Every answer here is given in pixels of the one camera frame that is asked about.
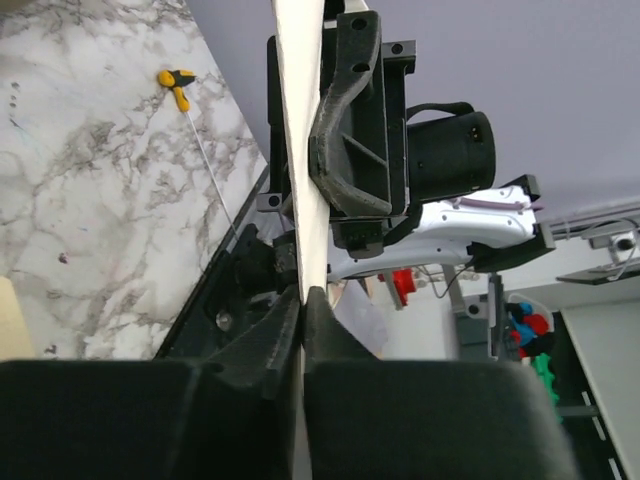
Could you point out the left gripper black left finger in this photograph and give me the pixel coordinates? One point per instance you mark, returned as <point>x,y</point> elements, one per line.
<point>230,416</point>

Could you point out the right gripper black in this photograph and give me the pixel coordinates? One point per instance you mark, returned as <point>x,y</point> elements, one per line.
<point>357,146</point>

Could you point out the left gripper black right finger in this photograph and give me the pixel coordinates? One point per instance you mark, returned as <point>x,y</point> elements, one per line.
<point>369,418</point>

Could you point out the brown parchment letter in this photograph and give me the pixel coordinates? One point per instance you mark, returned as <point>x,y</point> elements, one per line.
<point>299,28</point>

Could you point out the cream paper envelope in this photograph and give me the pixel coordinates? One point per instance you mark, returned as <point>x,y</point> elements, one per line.
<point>15,341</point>

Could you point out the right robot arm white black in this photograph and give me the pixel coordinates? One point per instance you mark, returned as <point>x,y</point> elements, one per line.
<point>461,217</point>

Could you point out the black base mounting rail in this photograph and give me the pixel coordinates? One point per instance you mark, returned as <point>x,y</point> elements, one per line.
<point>255,262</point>

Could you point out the yellow handled screwdriver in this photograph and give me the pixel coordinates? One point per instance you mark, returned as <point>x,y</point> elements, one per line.
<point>176,81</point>

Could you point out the aluminium extrusion rail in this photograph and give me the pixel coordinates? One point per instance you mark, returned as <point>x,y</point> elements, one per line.
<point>589,224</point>

